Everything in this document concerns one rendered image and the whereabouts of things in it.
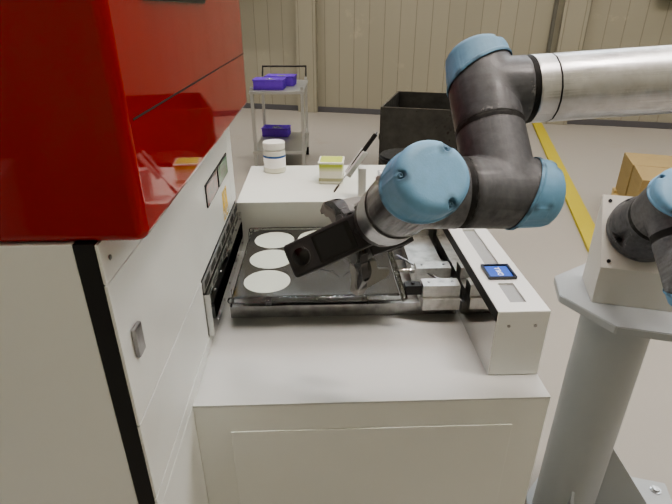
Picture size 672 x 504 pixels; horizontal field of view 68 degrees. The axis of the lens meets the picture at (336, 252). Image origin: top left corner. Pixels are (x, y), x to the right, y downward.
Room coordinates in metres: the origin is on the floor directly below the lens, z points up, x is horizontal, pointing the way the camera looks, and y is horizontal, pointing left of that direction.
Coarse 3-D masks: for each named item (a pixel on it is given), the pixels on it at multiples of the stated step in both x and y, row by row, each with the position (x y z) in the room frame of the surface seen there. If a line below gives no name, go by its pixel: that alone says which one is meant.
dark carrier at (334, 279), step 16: (384, 256) 1.06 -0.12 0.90; (240, 272) 0.98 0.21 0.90; (288, 272) 0.98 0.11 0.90; (320, 272) 0.99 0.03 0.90; (336, 272) 0.98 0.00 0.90; (240, 288) 0.91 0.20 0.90; (288, 288) 0.91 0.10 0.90; (304, 288) 0.91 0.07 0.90; (320, 288) 0.91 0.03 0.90; (336, 288) 0.91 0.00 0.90; (368, 288) 0.91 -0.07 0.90; (384, 288) 0.91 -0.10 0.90
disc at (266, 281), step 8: (256, 272) 0.98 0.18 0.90; (264, 272) 0.98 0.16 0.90; (272, 272) 0.98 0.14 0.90; (280, 272) 0.98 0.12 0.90; (248, 280) 0.95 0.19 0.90; (256, 280) 0.95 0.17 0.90; (264, 280) 0.95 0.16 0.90; (272, 280) 0.95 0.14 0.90; (280, 280) 0.95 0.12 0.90; (288, 280) 0.95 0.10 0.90; (248, 288) 0.91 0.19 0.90; (256, 288) 0.91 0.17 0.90; (264, 288) 0.91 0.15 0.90; (272, 288) 0.91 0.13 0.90; (280, 288) 0.91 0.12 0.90
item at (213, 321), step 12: (240, 216) 1.24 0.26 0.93; (240, 228) 1.25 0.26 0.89; (228, 240) 1.07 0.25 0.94; (240, 240) 1.22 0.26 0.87; (228, 252) 1.03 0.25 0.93; (240, 252) 1.19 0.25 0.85; (216, 264) 0.94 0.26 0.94; (228, 264) 1.08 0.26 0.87; (216, 276) 0.89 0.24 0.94; (228, 276) 1.02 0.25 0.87; (216, 288) 0.87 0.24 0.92; (228, 288) 0.99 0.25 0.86; (204, 300) 0.81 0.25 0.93; (216, 300) 0.91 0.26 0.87; (216, 312) 0.86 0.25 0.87; (216, 324) 0.84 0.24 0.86
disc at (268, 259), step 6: (258, 252) 1.09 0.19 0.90; (264, 252) 1.09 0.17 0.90; (270, 252) 1.09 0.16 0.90; (276, 252) 1.09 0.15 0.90; (282, 252) 1.09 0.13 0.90; (252, 258) 1.05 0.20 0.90; (258, 258) 1.05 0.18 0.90; (264, 258) 1.05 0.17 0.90; (270, 258) 1.05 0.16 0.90; (276, 258) 1.05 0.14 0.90; (282, 258) 1.05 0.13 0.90; (252, 264) 1.02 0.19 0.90; (258, 264) 1.02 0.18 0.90; (264, 264) 1.02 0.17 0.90; (270, 264) 1.02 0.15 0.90; (276, 264) 1.02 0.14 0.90; (282, 264) 1.02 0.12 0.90
